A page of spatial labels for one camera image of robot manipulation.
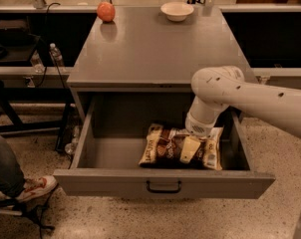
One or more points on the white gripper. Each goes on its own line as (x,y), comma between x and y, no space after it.
(197,127)

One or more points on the clear water bottle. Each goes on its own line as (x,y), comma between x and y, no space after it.
(37,63)
(56,56)

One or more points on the blue jeans leg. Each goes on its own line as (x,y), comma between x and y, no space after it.
(11,176)

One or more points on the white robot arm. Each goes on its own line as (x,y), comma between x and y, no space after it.
(274,137)

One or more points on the orange round fruit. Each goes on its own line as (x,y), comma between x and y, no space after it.
(106,11)

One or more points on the brown chip bag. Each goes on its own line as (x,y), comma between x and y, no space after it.
(164,146)

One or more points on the grey cabinet counter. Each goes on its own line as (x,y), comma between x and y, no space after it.
(143,50)

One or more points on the plastic bottle on floor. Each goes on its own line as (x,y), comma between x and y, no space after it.
(70,147)

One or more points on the white bowl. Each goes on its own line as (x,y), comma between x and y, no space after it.
(176,11)

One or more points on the open grey drawer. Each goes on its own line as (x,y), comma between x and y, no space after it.
(113,140)

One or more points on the white red sneaker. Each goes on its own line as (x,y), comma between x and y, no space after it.
(34,188)

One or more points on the black chair base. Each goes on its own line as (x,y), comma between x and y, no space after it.
(14,208)

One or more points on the black drawer handle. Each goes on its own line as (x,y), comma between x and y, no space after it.
(163,188)

